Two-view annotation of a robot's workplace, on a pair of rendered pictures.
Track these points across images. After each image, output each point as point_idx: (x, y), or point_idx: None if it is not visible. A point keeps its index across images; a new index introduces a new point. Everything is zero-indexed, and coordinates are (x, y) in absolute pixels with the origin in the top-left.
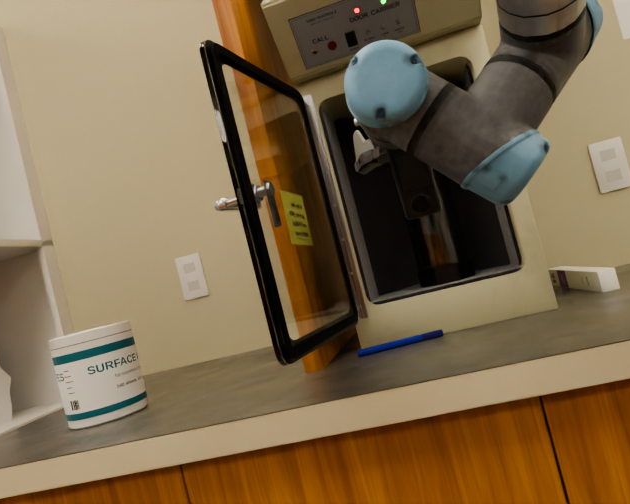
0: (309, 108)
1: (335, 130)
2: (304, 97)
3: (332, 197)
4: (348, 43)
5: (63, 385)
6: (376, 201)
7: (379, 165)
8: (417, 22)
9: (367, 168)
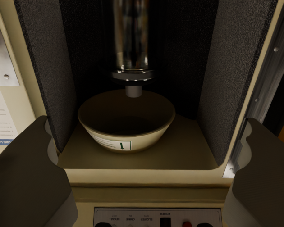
0: (231, 167)
1: (199, 114)
2: (230, 176)
3: (270, 63)
4: (169, 223)
5: None
6: (185, 32)
7: (243, 175)
8: (94, 219)
9: None
